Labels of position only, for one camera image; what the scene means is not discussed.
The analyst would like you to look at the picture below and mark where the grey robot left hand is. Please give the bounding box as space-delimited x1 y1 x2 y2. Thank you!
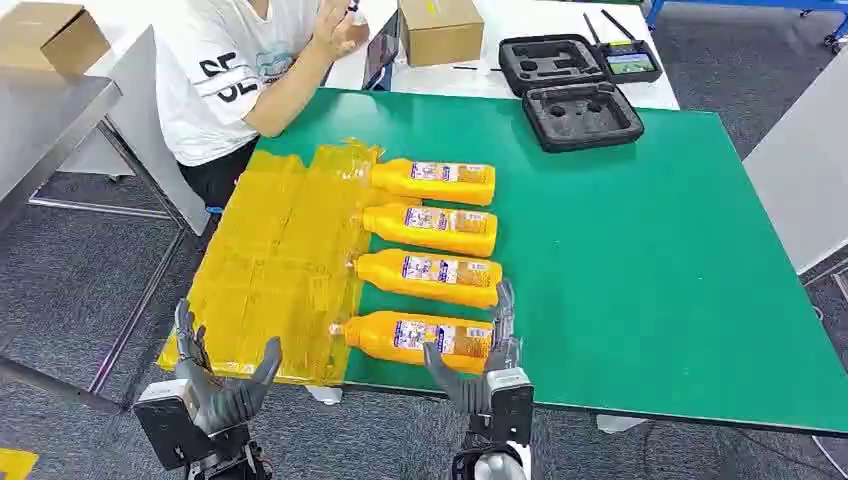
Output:
173 298 284 436

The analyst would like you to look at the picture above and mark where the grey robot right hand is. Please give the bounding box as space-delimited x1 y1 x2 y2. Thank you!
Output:
422 278 524 417

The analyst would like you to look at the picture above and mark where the person's hand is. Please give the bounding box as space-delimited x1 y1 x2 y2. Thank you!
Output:
311 0 371 62

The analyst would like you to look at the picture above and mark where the orange drink bottle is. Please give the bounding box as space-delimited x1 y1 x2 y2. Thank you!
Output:
329 309 497 376
361 202 499 259
349 248 503 311
369 157 497 207

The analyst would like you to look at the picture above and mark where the dark tablet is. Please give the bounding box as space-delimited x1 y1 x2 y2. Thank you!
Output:
361 9 403 91

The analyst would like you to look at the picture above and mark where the small cardboard box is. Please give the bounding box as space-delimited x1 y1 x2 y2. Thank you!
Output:
398 0 486 68

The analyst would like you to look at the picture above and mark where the white table foot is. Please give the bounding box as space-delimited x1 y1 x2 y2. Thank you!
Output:
305 385 344 407
596 413 649 436

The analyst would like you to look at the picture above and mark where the yellow plastic sheet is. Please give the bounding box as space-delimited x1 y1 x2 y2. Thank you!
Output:
156 137 425 388

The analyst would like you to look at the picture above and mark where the person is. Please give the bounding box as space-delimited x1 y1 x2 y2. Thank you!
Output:
153 0 372 213

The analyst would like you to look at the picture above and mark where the white table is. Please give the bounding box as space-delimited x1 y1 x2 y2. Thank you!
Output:
323 0 682 112

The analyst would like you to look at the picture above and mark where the green table mat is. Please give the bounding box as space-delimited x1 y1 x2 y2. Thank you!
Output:
254 87 848 435

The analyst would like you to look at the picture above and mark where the white panel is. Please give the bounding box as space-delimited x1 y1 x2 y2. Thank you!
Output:
58 25 212 238

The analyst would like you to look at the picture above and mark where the black foam-lined case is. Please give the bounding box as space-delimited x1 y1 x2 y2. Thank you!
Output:
498 34 646 154

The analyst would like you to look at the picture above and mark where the black remote controller with screen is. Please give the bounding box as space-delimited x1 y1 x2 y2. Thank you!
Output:
582 9 664 85

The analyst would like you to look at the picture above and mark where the large cardboard box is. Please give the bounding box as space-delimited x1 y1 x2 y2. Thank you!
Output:
0 0 111 77

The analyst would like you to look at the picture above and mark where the grey steel table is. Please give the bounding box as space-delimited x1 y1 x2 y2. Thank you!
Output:
0 66 124 233

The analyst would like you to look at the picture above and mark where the pale grey table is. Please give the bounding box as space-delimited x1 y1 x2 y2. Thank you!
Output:
741 47 848 276

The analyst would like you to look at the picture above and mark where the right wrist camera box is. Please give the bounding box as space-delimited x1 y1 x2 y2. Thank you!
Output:
486 367 535 446

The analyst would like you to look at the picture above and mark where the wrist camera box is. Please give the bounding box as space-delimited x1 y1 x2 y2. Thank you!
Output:
132 378 253 473
486 367 535 446

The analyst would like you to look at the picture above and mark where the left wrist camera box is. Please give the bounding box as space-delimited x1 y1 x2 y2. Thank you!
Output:
132 378 253 473

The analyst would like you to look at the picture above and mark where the metal floor frame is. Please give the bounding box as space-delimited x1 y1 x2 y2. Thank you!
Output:
0 195 190 415

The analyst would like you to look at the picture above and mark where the blue metal table frame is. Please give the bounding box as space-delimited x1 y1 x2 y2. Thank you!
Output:
645 0 848 31

